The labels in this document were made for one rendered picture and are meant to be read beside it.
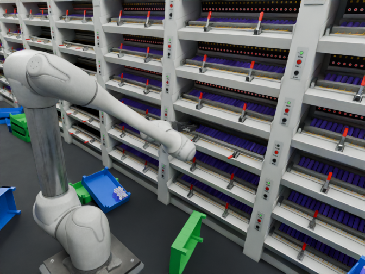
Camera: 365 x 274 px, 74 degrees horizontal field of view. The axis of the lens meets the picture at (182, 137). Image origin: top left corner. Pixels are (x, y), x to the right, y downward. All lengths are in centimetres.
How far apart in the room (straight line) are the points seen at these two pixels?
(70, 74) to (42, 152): 35
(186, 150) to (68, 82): 55
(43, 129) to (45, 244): 86
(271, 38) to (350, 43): 28
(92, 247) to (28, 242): 74
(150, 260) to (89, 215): 58
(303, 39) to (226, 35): 34
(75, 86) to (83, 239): 55
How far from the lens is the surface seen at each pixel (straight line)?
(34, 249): 167
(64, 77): 78
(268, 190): 130
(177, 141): 106
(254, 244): 152
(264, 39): 117
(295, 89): 112
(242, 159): 131
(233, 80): 122
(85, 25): 215
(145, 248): 154
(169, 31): 146
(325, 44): 110
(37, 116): 96
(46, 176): 107
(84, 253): 106
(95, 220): 101
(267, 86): 116
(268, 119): 125
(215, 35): 128
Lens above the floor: 114
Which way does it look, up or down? 23 degrees down
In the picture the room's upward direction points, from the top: 5 degrees clockwise
